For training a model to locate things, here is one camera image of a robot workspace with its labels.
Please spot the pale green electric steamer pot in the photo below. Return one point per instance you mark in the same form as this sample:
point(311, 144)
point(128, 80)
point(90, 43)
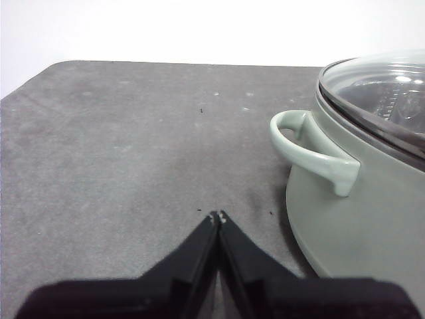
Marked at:
point(365, 216)

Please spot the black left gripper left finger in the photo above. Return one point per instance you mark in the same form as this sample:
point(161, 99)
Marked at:
point(133, 299)

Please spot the glass lid with green knob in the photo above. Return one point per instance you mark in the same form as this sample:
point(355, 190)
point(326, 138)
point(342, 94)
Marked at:
point(382, 96)

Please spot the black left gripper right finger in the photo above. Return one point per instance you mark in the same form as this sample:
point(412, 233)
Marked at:
point(315, 299)

